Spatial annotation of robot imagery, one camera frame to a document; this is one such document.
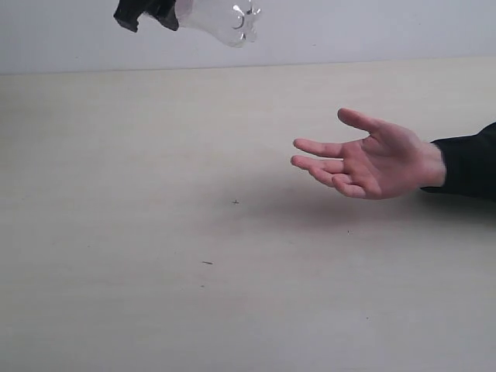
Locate clear bottle red label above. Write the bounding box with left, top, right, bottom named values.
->
left=174, top=0, right=261, bottom=48

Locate open bare human hand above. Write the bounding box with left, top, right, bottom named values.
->
left=291, top=108, right=446, bottom=200

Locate black sleeved forearm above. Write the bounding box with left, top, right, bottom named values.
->
left=422, top=123, right=496, bottom=202

